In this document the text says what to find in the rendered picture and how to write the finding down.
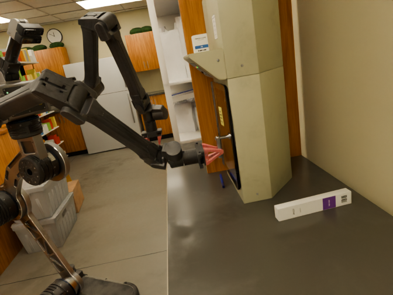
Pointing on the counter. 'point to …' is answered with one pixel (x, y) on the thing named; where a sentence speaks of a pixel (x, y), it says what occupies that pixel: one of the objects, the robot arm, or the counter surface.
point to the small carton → (200, 43)
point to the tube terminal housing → (254, 91)
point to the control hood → (209, 62)
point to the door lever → (220, 140)
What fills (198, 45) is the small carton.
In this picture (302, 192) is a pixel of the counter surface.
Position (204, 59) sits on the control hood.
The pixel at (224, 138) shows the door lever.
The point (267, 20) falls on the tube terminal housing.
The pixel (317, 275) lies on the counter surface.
